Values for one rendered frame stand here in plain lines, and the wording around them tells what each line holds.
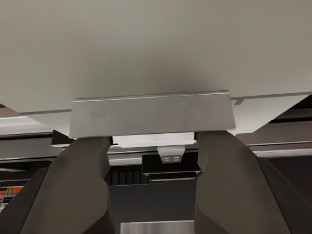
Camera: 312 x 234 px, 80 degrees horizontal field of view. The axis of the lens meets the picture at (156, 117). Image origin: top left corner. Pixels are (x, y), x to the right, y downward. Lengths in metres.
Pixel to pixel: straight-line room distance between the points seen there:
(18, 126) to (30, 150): 0.26
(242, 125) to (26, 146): 0.50
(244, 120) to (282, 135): 0.35
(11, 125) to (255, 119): 0.28
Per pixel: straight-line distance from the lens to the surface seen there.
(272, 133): 0.51
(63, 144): 0.23
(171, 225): 0.21
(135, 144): 0.21
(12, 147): 0.59
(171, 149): 0.24
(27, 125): 0.29
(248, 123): 0.18
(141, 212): 0.72
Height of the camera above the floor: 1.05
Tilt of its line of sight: 20 degrees down
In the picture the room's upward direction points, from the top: 177 degrees clockwise
